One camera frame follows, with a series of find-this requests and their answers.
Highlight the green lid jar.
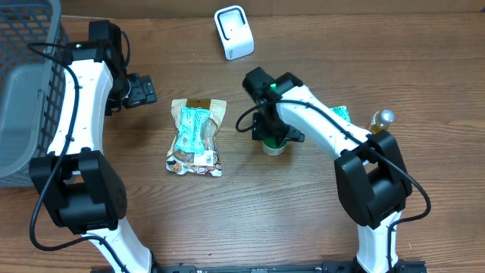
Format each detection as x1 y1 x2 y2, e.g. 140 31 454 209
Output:
262 138 287 156

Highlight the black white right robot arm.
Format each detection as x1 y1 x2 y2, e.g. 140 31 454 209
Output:
242 67 412 272

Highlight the yellow dish soap bottle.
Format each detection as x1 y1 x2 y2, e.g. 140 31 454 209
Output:
367 109 395 134

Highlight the white barcode scanner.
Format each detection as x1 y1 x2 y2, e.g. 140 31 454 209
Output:
214 5 255 61

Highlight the teal tissue pack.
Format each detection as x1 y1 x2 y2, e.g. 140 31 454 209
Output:
331 105 351 123

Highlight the teal wipes packet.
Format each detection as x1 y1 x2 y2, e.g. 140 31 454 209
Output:
175 106 210 154

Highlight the grey plastic basket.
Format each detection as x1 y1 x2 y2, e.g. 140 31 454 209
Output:
1 0 69 187

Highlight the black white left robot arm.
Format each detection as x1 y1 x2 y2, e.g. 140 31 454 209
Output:
29 20 160 272

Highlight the brown snack pouch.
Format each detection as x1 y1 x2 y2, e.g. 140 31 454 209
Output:
166 99 227 177

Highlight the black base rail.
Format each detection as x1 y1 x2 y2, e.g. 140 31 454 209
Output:
90 259 428 273

